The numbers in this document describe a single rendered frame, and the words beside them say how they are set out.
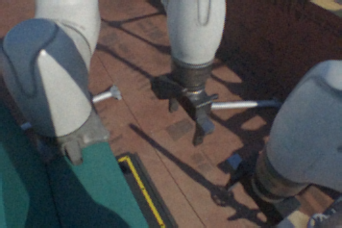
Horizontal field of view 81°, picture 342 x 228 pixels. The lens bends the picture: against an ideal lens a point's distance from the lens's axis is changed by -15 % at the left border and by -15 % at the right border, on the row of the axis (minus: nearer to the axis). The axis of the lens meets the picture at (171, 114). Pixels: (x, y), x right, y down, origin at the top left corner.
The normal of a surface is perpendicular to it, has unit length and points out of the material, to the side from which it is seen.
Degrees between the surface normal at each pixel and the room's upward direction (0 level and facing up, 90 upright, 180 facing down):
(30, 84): 75
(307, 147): 88
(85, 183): 0
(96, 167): 0
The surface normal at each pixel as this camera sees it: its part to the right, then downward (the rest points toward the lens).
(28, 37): 0.04, -0.58
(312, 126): -0.81, 0.27
